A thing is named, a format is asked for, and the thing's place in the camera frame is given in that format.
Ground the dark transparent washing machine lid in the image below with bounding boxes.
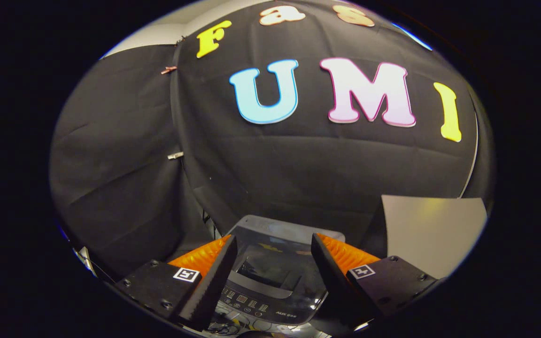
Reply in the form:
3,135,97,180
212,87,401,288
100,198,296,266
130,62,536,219
227,221,342,303

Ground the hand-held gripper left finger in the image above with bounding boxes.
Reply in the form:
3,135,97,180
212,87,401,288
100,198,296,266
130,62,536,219
116,235,238,331

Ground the tangle of black cables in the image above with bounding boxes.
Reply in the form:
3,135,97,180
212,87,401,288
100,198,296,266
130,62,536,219
204,303,271,337

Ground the grey cabinet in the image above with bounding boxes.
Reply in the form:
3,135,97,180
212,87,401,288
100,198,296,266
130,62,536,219
381,195,488,280

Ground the grey washing machine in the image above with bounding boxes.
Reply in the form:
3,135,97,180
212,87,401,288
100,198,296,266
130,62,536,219
212,215,346,331

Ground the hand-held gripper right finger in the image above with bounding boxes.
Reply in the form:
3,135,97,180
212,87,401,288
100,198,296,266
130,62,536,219
310,233,439,329

